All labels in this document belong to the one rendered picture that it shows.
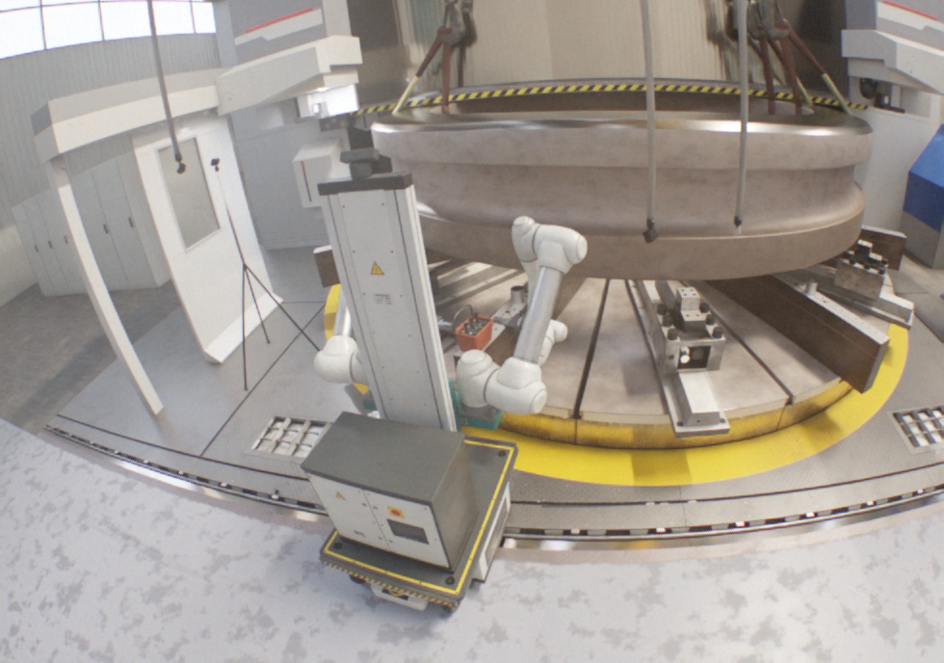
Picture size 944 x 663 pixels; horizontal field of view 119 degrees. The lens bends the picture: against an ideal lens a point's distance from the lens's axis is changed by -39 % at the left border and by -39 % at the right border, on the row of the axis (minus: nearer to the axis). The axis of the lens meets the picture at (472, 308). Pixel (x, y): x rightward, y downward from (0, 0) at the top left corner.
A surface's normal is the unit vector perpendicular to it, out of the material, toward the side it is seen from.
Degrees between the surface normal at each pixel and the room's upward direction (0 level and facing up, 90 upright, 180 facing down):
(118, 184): 90
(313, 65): 90
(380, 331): 90
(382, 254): 90
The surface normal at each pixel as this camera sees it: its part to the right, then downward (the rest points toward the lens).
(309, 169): -0.18, 0.49
